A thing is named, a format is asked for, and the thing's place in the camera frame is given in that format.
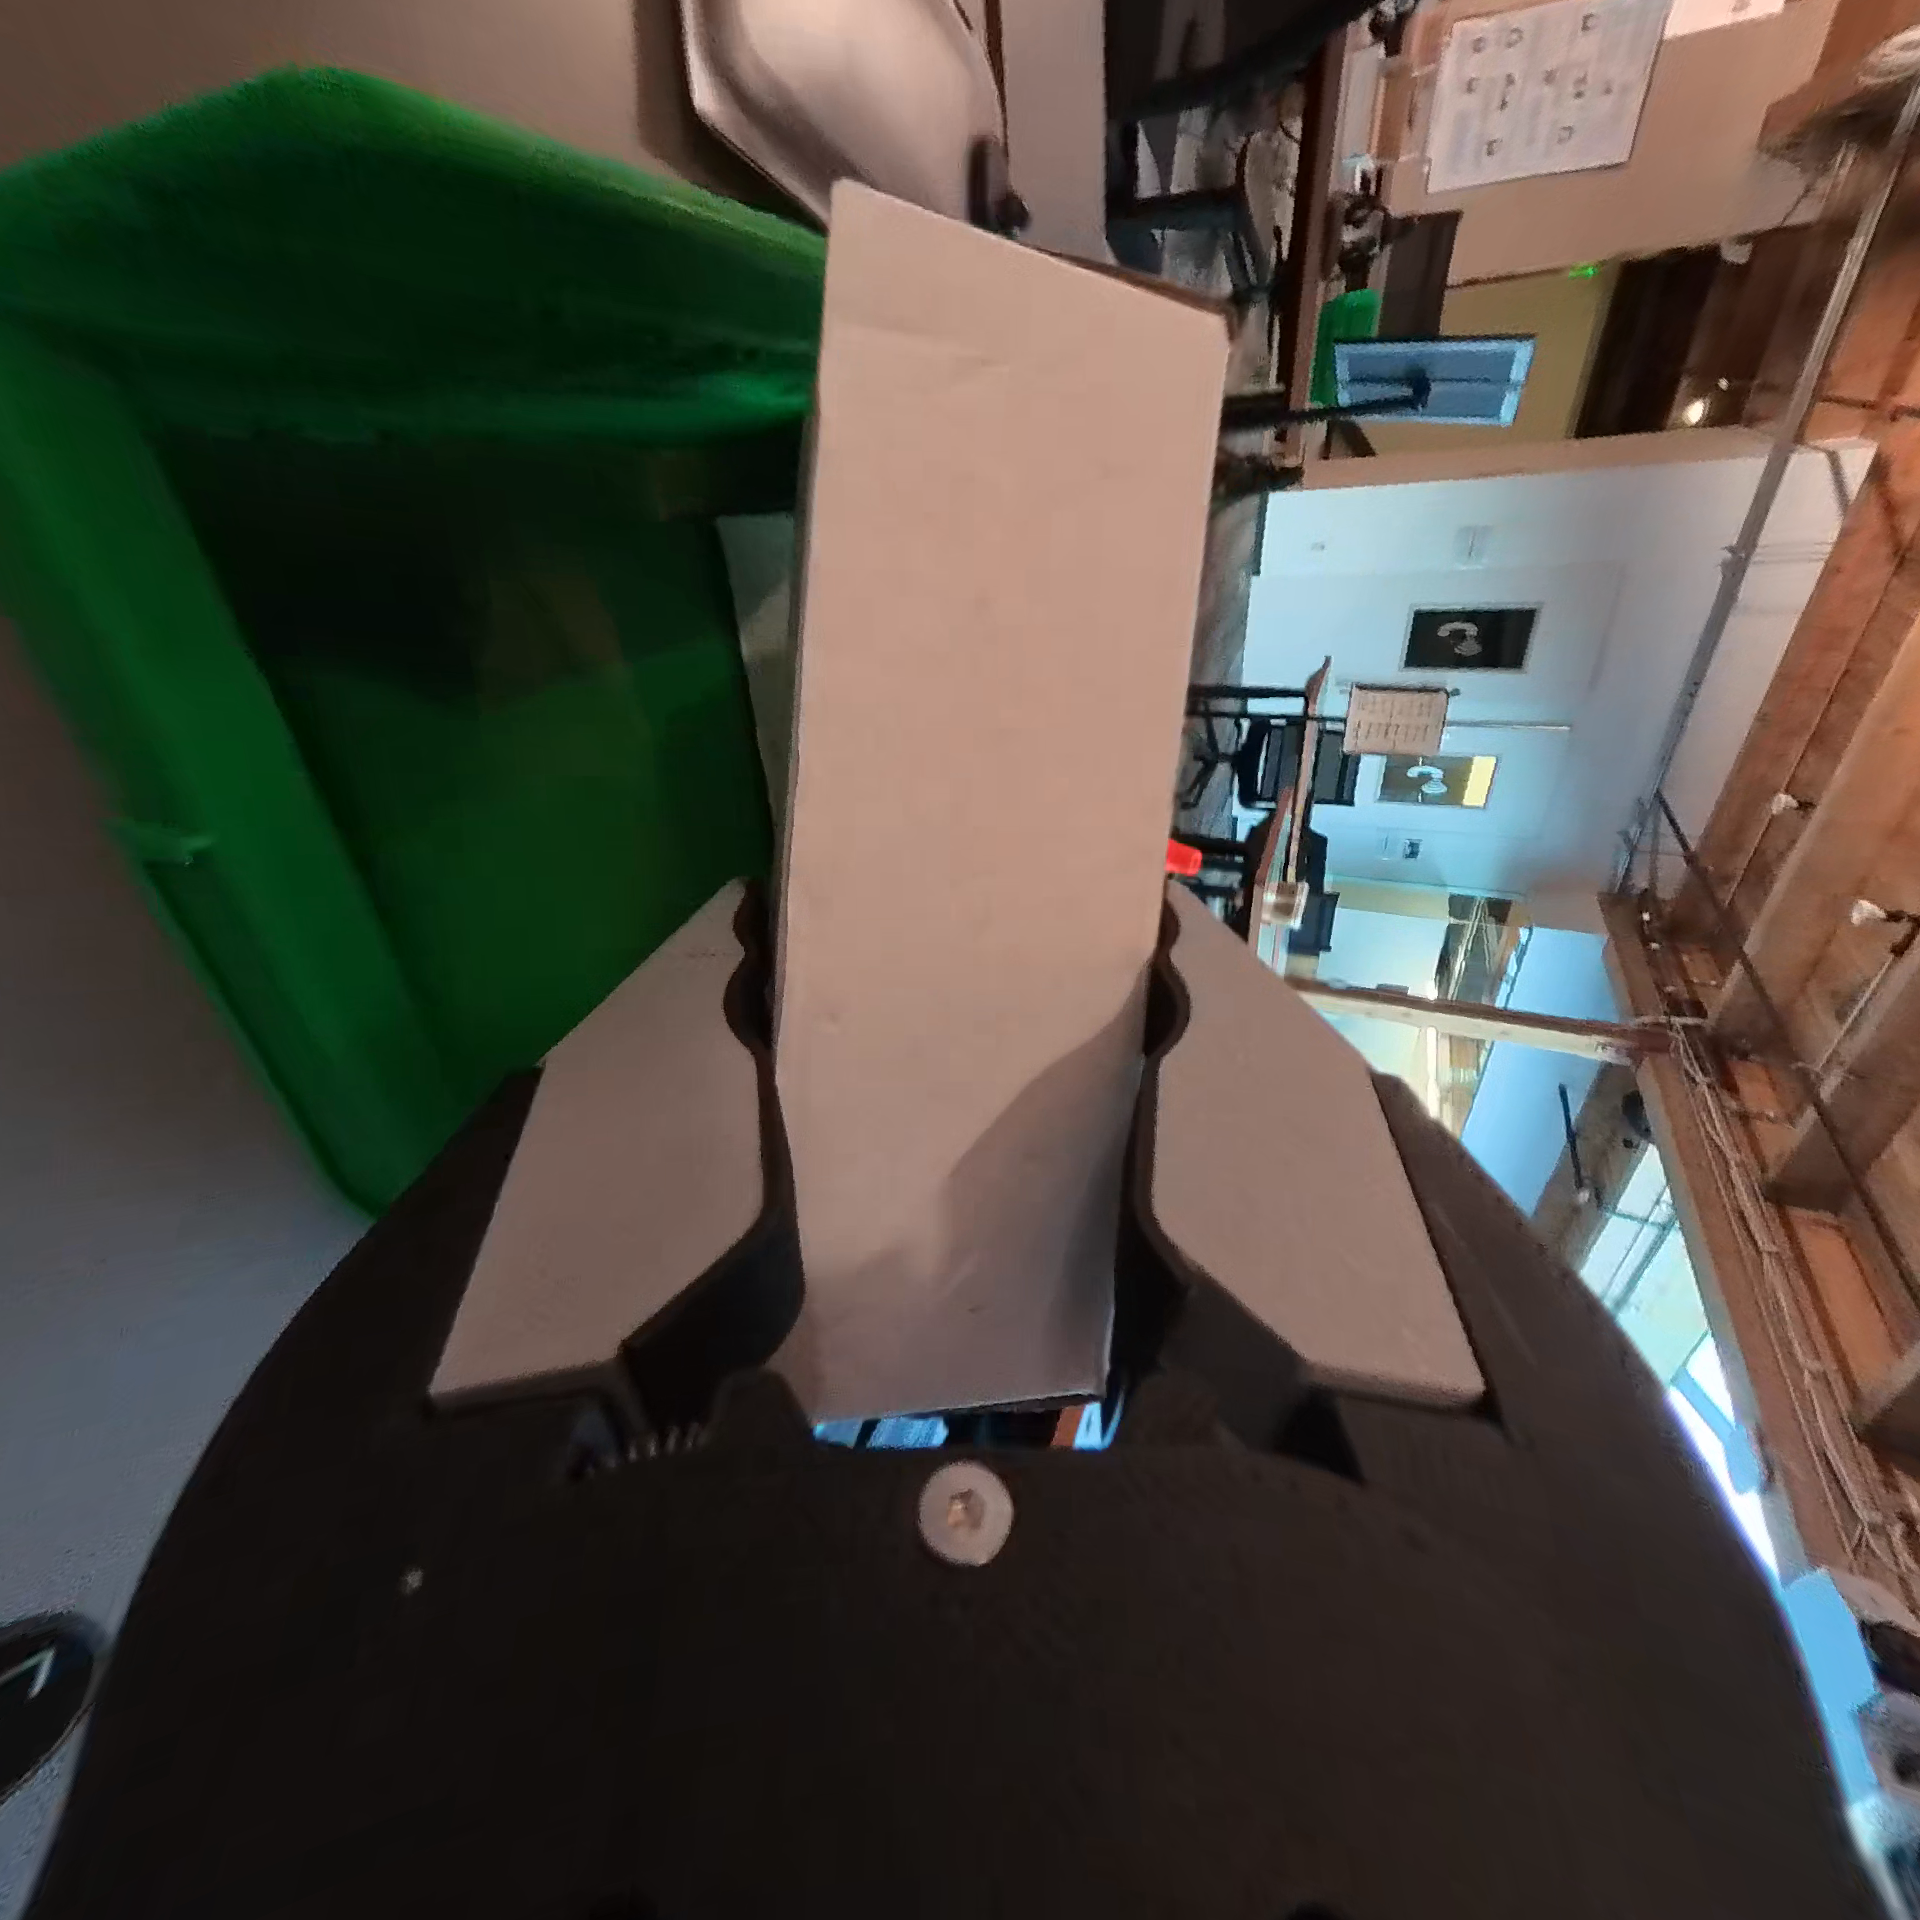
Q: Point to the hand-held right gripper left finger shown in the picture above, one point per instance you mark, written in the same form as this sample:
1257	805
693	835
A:
628	1170

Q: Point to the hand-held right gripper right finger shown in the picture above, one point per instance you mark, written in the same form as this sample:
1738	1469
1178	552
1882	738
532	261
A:
1305	1201

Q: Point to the green plastic bin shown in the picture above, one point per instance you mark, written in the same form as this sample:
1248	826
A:
300	450

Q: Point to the dark grey tray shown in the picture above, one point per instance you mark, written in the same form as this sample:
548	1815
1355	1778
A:
840	89

